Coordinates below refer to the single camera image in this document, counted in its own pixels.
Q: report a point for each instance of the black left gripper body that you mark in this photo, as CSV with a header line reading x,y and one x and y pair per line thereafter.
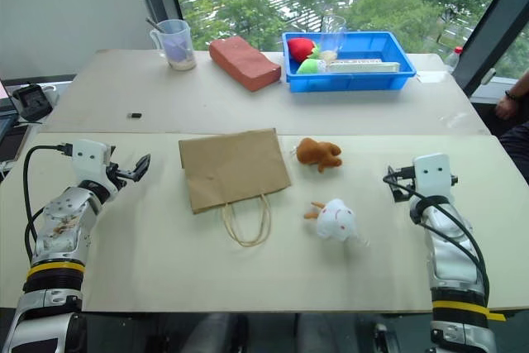
x,y
113,177

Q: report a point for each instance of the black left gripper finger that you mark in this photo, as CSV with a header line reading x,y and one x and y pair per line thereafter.
x,y
142,165
128,176

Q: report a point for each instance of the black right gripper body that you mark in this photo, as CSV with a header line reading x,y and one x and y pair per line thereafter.
x,y
403,189

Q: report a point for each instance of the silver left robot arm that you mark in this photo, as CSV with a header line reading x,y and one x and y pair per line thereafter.
x,y
62,220

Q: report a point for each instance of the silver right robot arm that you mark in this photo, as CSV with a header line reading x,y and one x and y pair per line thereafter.
x,y
450,254

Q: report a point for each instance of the brown paper bag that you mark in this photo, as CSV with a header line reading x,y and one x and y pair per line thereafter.
x,y
231,167

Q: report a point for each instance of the bystander bare hand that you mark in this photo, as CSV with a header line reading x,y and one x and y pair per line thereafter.
x,y
505,108

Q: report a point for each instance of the small black plug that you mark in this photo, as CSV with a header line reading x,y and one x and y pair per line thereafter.
x,y
134,115

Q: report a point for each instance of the white plush toy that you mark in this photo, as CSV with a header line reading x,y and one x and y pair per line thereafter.
x,y
336,220

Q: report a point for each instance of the brown plush toy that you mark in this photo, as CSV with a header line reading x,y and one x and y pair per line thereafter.
x,y
318,152

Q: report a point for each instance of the white mug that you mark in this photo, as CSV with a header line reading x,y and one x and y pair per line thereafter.
x,y
50,94

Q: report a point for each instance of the black desk device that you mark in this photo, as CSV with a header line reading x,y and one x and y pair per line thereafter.
x,y
32,101

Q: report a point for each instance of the bystander dark trouser leg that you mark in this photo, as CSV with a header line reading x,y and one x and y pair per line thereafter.
x,y
516,150

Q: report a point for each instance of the blue plastic bin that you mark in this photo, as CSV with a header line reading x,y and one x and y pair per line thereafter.
x,y
351,80

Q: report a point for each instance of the clear plastic measuring cup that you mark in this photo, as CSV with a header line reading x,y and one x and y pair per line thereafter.
x,y
177,47

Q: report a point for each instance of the white flat box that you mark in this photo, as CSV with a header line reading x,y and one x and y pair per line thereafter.
x,y
363,66

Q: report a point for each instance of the plastic bottle with red cap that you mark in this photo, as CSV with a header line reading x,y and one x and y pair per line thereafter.
x,y
454,59

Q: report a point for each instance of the red brick block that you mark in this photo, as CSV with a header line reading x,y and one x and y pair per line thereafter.
x,y
244,61

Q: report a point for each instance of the green plush toy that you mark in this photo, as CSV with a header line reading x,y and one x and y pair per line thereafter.
x,y
309,67

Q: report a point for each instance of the clear drinking glass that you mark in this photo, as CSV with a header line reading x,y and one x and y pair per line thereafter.
x,y
332,34

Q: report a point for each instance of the red strawberry plush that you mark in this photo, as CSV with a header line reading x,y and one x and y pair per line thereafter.
x,y
299,47

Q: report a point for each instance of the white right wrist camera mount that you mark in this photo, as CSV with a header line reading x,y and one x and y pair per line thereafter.
x,y
432,175

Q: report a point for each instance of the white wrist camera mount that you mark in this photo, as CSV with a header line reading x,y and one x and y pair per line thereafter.
x,y
89,154
432,175

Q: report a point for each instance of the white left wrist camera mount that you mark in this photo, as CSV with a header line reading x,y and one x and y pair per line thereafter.
x,y
89,154

